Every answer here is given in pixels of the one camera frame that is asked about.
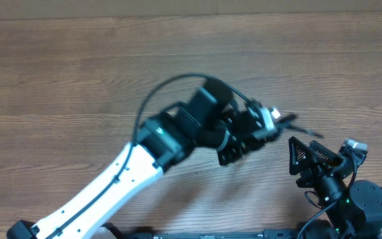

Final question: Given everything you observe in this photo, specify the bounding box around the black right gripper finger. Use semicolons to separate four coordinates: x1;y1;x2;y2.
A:
288;136;314;175
310;141;343;166

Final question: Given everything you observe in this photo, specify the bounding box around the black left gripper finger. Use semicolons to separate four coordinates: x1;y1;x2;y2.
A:
275;114;298;125
280;124;324;138

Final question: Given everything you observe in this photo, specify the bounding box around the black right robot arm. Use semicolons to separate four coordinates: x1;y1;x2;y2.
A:
288;137;382;238

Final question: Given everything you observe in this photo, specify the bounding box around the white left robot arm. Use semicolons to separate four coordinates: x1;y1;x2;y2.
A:
7;76;296;238

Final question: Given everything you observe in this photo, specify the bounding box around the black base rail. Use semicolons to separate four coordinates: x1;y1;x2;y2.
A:
101;222;382;239

